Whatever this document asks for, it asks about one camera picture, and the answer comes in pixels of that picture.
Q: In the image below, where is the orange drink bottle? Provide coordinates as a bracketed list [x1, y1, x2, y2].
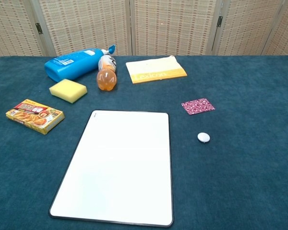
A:
[96, 54, 118, 92]

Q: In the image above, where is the yellow folded towel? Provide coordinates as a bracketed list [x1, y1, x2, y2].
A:
[125, 55, 188, 84]

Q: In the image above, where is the pink patterned square cloth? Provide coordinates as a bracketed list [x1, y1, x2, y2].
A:
[181, 97, 216, 115]

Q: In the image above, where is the blue plastic bottle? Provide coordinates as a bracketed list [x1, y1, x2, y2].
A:
[44, 44, 117, 83]

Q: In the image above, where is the yellow curry box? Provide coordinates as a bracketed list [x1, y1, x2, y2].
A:
[5, 99, 65, 135]

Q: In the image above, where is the white round magnet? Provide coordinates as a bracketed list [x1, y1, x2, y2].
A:
[197, 132, 211, 144]

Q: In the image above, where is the woven folding screen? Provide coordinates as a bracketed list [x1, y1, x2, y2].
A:
[0, 0, 288, 59]

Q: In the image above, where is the yellow sponge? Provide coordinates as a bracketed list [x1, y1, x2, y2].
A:
[48, 79, 88, 104]

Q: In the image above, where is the white rectangular board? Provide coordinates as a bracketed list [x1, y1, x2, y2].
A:
[48, 110, 174, 228]

